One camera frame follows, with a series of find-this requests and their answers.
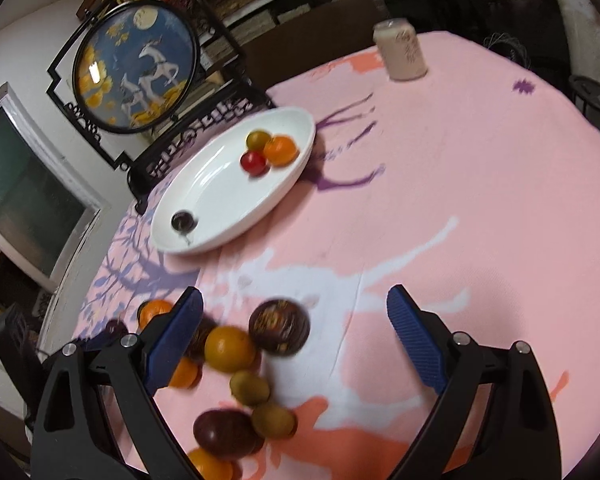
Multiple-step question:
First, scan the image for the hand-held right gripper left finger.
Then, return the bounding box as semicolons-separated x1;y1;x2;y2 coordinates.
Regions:
30;286;216;480

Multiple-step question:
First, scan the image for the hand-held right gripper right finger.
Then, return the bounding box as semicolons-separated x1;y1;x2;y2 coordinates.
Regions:
386;284;563;480

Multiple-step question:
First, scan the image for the dark brown passion fruit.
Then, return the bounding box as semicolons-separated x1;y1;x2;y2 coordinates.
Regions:
248;298;311;358
182;316;220;361

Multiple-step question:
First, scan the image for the orange mandarin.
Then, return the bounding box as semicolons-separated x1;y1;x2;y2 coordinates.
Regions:
137;299;175;333
185;447;236;480
166;356;201;391
263;135;300;168

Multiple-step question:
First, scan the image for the round smooth orange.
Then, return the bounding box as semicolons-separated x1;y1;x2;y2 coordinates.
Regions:
204;325;257;374

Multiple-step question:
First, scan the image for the small yellow-green fruit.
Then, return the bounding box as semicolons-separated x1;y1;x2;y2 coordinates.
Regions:
229;370;271;407
251;403;298;439

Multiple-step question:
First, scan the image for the purple plum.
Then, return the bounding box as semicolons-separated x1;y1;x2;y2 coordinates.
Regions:
193;408;266;462

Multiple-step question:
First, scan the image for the white oval plate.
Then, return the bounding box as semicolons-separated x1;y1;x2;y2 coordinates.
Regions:
150;106;317;255

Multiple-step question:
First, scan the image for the pink printed tablecloth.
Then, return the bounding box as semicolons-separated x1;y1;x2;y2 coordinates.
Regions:
70;30;600;480

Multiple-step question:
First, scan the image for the red cherry tomato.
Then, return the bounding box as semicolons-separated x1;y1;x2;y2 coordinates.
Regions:
239;150;269;177

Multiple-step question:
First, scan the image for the white framed window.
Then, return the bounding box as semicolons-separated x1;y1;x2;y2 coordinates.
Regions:
0;82;106;293

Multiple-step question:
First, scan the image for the round deer painted screen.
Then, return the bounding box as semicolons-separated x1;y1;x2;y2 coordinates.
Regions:
46;0;276;213

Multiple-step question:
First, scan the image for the pale beverage can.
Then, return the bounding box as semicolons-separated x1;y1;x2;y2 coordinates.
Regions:
373;18;428;82

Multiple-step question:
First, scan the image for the dark wooden chair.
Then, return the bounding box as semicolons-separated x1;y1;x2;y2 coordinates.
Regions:
569;74;600;157

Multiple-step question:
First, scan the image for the black wire frame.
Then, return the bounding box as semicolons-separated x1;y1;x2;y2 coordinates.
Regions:
480;31;533;68

